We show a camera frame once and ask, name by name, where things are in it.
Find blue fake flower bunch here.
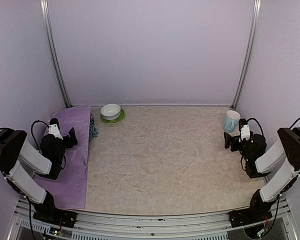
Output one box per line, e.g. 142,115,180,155
89,113,98,141

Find purple wrapping paper sheet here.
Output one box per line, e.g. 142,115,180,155
34,105,91,210

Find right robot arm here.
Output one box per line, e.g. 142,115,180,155
223,118,300,222

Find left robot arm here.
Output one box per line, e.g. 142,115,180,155
0,127,71,223

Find light blue mug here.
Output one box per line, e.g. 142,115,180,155
223,110,241,133

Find white ceramic bowl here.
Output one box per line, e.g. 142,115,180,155
100,103,121,121

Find green plate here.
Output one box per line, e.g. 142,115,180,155
100,109,125,124

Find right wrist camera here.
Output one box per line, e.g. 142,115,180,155
238,118,251,142

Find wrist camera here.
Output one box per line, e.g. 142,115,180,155
48,118,63,140
238,118,251,142

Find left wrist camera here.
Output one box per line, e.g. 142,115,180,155
48,118,63,140

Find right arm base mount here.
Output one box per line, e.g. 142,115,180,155
228,208,272,228

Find left aluminium frame post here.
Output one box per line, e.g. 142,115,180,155
40,0,72,108

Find aluminium frame post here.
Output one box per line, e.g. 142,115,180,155
231,0,262,110
40,0,72,108

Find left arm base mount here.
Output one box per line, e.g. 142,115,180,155
33,210,78,229

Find front aluminium rail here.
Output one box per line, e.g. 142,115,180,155
7,198,298,240

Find right aluminium frame post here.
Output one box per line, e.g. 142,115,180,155
231,0,262,110

